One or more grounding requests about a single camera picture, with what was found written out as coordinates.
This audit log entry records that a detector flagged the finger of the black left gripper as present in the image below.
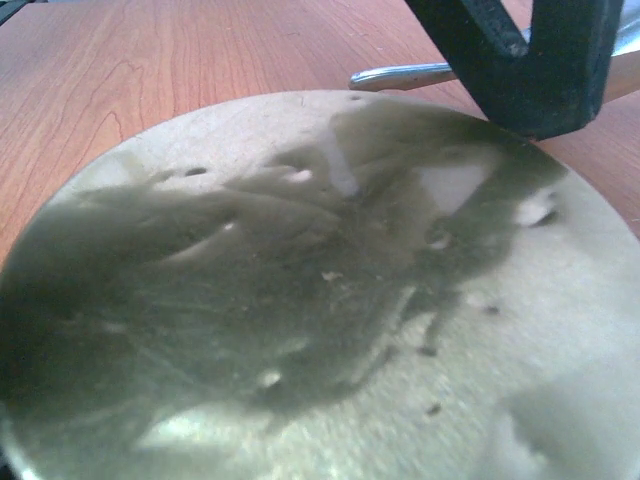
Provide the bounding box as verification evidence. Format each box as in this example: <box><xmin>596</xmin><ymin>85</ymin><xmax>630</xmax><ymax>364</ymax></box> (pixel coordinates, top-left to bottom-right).
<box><xmin>408</xmin><ymin>0</ymin><xmax>623</xmax><ymax>139</ymax></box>

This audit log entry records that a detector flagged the silver metal scoop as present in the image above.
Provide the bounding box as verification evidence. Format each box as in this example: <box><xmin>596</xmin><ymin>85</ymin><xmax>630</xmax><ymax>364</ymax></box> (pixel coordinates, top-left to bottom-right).
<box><xmin>349</xmin><ymin>22</ymin><xmax>639</xmax><ymax>98</ymax></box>

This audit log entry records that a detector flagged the white jar lid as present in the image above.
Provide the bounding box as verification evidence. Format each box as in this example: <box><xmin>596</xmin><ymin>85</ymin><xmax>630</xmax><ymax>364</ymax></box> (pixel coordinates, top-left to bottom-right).
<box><xmin>1</xmin><ymin>91</ymin><xmax>639</xmax><ymax>479</ymax></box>

